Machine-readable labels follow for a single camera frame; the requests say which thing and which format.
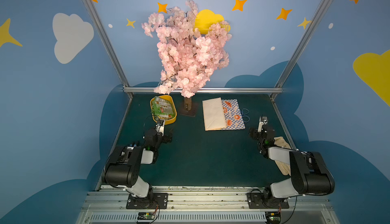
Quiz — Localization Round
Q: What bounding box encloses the green condiment packet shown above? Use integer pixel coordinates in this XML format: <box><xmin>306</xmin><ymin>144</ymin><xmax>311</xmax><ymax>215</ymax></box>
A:
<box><xmin>152</xmin><ymin>97</ymin><xmax>176</xmax><ymax>120</ymax></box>

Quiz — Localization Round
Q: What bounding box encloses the yellow plastic tray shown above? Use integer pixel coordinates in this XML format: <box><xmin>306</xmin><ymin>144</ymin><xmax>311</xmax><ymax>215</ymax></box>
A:
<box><xmin>150</xmin><ymin>95</ymin><xmax>177</xmax><ymax>125</ymax></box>

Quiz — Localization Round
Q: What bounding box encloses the blue checkered pretzel paper bag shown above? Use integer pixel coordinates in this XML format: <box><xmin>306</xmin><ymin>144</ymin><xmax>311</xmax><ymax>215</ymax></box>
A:
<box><xmin>202</xmin><ymin>98</ymin><xmax>250</xmax><ymax>131</ymax></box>

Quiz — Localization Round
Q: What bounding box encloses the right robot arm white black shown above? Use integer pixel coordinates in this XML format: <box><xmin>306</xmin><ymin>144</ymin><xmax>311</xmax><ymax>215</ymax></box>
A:
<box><xmin>247</xmin><ymin>124</ymin><xmax>335</xmax><ymax>209</ymax></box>

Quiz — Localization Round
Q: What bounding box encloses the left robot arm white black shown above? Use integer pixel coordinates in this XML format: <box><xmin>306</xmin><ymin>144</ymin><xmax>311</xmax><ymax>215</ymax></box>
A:
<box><xmin>102</xmin><ymin>128</ymin><xmax>172</xmax><ymax>210</ymax></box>

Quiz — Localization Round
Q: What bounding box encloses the beige glove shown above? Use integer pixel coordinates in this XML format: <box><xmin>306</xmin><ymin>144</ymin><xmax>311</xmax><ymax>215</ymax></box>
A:
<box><xmin>270</xmin><ymin>137</ymin><xmax>291</xmax><ymax>176</ymax></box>

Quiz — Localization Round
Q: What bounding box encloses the left circuit board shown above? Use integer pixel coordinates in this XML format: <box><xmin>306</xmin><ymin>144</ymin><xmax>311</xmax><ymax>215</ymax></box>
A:
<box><xmin>137</xmin><ymin>212</ymin><xmax>155</xmax><ymax>221</ymax></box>

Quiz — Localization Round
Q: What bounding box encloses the circuit board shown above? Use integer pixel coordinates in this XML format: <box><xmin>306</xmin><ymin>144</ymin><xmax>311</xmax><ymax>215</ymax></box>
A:
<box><xmin>265</xmin><ymin>212</ymin><xmax>281</xmax><ymax>224</ymax></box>
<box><xmin>137</xmin><ymin>212</ymin><xmax>155</xmax><ymax>221</ymax></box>

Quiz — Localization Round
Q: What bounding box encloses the right circuit board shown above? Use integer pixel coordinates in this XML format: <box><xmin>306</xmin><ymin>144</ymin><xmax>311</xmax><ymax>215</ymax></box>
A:
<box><xmin>265</xmin><ymin>212</ymin><xmax>281</xmax><ymax>224</ymax></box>

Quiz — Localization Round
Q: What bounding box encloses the pink cherry blossom tree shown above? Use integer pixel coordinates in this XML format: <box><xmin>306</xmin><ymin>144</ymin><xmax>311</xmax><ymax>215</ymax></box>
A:
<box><xmin>141</xmin><ymin>0</ymin><xmax>232</xmax><ymax>113</ymax></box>

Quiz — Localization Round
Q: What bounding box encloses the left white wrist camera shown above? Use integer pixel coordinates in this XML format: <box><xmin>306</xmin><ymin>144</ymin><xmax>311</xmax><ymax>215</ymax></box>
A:
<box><xmin>156</xmin><ymin>119</ymin><xmax>165</xmax><ymax>136</ymax></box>

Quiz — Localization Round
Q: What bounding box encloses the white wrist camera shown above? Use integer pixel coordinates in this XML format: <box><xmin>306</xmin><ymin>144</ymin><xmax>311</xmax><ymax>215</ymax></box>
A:
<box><xmin>258</xmin><ymin>116</ymin><xmax>268</xmax><ymax>133</ymax></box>
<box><xmin>156</xmin><ymin>119</ymin><xmax>165</xmax><ymax>136</ymax></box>

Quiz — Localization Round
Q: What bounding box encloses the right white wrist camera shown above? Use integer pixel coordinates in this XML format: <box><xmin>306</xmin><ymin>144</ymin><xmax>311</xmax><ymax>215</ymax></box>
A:
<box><xmin>258</xmin><ymin>116</ymin><xmax>268</xmax><ymax>133</ymax></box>

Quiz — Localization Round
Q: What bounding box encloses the aluminium back frame bar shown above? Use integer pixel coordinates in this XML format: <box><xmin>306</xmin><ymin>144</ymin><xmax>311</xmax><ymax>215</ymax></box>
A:
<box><xmin>123</xmin><ymin>87</ymin><xmax>283</xmax><ymax>94</ymax></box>

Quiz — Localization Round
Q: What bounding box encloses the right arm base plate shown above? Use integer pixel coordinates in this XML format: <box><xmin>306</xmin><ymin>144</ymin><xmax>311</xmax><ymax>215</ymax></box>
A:
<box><xmin>246</xmin><ymin>191</ymin><xmax>289</xmax><ymax>209</ymax></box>

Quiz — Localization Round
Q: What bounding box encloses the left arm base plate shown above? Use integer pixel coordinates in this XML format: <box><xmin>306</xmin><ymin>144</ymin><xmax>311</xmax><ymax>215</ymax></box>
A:
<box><xmin>126</xmin><ymin>192</ymin><xmax>169</xmax><ymax>210</ymax></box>

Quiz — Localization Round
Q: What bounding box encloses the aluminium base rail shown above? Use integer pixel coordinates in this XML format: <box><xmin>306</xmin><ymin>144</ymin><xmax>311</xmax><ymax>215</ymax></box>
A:
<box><xmin>77</xmin><ymin>185</ymin><xmax>339</xmax><ymax>224</ymax></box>

